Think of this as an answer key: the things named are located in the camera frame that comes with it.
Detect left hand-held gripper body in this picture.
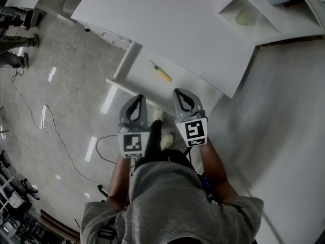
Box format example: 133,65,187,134
117,123,151,159

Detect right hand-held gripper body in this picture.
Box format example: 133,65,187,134
175,109,210,148

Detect yellow handled screwdriver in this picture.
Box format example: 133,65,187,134
148,60,173,83

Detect white drawer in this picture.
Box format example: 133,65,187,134
105,41,224,119

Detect person's left forearm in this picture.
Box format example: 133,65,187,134
107,152,133,208

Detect person's right forearm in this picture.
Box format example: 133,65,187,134
199,138,240,204

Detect person's white shoe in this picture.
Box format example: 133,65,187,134
153,108,166,121
160,133,175,151

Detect person's black trouser leg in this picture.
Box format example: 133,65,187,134
143,119,163,164

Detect black waist bag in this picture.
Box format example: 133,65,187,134
134,148,197,174

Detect person's grey shirt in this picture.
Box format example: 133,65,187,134
80,161,265,244

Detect white wheeled cabinet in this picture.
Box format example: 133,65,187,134
82,21,133,46

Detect pale green round object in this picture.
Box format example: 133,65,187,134
235,10,255,26

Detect wooden planks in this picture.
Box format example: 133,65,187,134
39,209,81,241

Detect white shelf organizer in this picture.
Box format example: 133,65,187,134
217,0,325,46

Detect black equipment clutter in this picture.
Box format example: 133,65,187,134
0,148,51,244

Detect black floor cable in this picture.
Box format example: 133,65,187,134
95,134,120,165

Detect black shoulder strap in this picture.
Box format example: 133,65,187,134
96,225,116,241

